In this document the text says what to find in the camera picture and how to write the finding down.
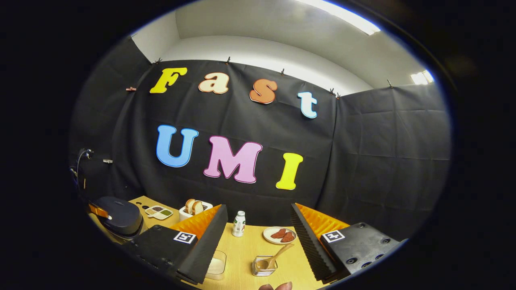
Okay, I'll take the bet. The wooden spoon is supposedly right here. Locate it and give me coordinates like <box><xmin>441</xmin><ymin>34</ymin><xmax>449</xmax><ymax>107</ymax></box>
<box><xmin>257</xmin><ymin>243</ymin><xmax>295</xmax><ymax>269</ymax></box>

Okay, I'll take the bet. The white toaster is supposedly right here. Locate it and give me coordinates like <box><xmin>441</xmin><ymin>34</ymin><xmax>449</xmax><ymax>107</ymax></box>
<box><xmin>179</xmin><ymin>200</ymin><xmax>214</xmax><ymax>222</ymax></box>

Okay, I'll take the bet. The black backdrop cloth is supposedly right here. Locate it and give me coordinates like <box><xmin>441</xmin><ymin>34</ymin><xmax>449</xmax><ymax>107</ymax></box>
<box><xmin>69</xmin><ymin>38</ymin><xmax>451</xmax><ymax>242</ymax></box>

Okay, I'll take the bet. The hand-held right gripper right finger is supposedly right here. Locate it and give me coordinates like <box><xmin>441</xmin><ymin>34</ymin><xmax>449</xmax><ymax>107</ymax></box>
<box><xmin>290</xmin><ymin>203</ymin><xmax>408</xmax><ymax>284</ymax></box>

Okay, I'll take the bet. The white green-label drink bottle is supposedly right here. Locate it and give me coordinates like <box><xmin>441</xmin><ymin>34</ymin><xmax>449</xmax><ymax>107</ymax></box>
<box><xmin>232</xmin><ymin>211</ymin><xmax>246</xmax><ymax>237</ymax></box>

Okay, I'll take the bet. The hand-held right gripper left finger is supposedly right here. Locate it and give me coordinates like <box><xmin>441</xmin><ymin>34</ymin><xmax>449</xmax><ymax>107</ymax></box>
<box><xmin>121</xmin><ymin>204</ymin><xmax>229</xmax><ymax>286</ymax></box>

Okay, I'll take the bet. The clear plastic container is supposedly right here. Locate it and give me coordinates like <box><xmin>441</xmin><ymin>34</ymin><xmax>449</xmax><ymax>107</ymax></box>
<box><xmin>205</xmin><ymin>250</ymin><xmax>227</xmax><ymax>280</ymax></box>

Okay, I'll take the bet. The white round plate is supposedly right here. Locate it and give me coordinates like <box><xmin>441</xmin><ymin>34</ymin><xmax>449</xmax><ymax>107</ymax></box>
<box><xmin>263</xmin><ymin>226</ymin><xmax>298</xmax><ymax>245</ymax></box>

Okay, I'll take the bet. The white rice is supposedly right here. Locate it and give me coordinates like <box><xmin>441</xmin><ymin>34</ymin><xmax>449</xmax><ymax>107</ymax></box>
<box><xmin>206</xmin><ymin>258</ymin><xmax>224</xmax><ymax>276</ymax></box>

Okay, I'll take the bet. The dark rice cooker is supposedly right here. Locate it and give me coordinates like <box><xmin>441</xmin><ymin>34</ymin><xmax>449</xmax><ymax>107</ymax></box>
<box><xmin>89</xmin><ymin>196</ymin><xmax>144</xmax><ymax>239</ymax></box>

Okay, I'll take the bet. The clear wire chopstick holder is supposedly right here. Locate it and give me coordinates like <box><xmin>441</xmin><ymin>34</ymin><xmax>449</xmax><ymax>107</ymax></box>
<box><xmin>252</xmin><ymin>255</ymin><xmax>279</xmax><ymax>277</ymax></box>

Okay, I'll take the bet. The long ceiling light panel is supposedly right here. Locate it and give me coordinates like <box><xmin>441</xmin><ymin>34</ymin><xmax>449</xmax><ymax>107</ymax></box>
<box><xmin>298</xmin><ymin>0</ymin><xmax>381</xmax><ymax>35</ymax></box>

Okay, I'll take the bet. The small ceiling light panel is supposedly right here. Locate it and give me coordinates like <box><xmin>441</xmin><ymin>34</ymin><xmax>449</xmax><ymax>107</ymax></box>
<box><xmin>410</xmin><ymin>70</ymin><xmax>435</xmax><ymax>85</ymax></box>

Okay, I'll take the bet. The black cable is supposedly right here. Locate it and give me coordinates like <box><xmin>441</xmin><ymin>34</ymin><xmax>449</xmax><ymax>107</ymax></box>
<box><xmin>69</xmin><ymin>148</ymin><xmax>95</xmax><ymax>190</ymax></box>

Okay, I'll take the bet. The white divided grain dish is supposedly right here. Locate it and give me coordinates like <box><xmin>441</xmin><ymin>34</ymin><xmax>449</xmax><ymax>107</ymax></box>
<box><xmin>145</xmin><ymin>205</ymin><xmax>174</xmax><ymax>221</ymax></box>

